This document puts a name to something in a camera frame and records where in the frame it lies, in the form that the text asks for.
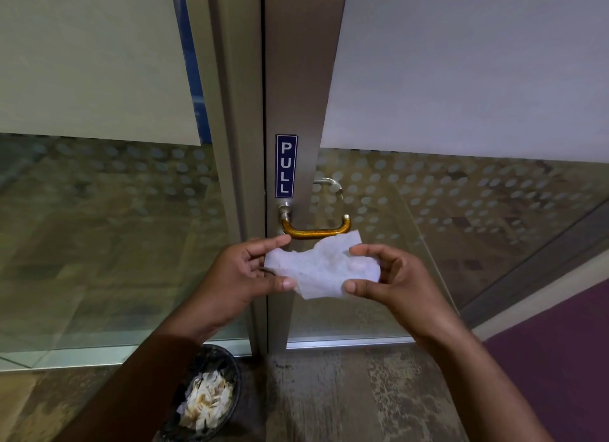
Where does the person's left hand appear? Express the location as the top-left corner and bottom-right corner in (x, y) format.
(190, 235), (299, 330)

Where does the person's right hand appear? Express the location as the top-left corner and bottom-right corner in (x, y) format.
(343, 244), (460, 340)

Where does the white paper tissue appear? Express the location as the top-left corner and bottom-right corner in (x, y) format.
(264, 231), (381, 300)

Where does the person's left forearm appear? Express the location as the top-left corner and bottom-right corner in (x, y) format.
(56, 304), (224, 442)

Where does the person's right forearm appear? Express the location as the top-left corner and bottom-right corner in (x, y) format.
(413, 319), (555, 442)

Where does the blue door sign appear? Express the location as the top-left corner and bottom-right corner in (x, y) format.
(275, 134), (298, 199)

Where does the black mesh waste bin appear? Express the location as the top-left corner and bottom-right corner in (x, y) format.
(153, 345), (242, 442)

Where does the pile of used white tissues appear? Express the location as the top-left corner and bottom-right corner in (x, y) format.
(177, 370), (234, 432)

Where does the purple carpet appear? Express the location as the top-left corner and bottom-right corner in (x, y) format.
(483, 279), (609, 442)

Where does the fixed glass panel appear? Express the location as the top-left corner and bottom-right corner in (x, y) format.
(0, 0), (265, 373)

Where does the brass door handle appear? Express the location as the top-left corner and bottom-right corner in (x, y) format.
(278, 205), (352, 240)

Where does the silver door handle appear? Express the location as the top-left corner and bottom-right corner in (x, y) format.
(312, 178), (343, 196)

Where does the glass door with metal frame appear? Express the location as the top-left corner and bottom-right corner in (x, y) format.
(263, 0), (609, 355)

